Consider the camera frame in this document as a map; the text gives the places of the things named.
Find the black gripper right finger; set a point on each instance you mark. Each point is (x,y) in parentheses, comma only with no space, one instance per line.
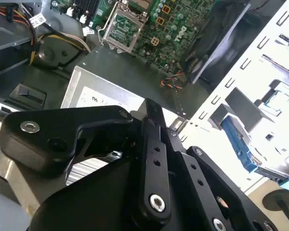
(207,178)

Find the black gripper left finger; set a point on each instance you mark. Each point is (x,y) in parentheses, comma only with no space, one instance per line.
(38,144)

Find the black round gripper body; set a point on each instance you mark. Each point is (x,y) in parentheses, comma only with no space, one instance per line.
(86,207)

